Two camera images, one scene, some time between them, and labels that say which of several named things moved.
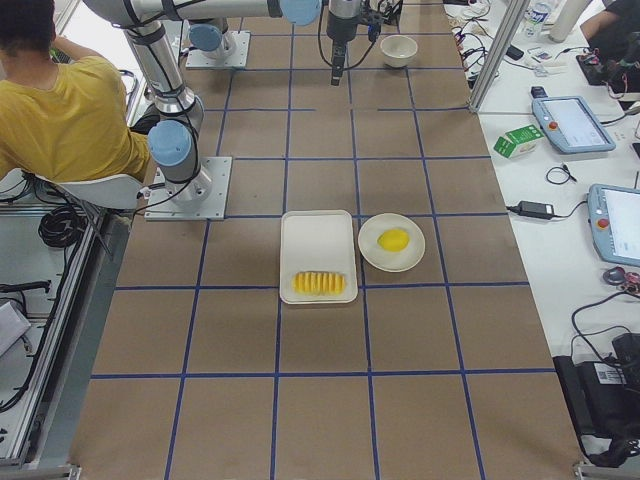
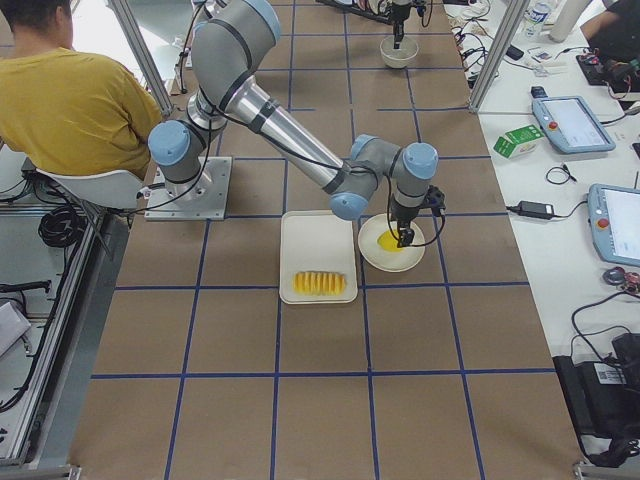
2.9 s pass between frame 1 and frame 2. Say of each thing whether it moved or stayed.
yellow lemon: stayed
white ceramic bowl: stayed
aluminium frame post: stayed
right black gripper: moved
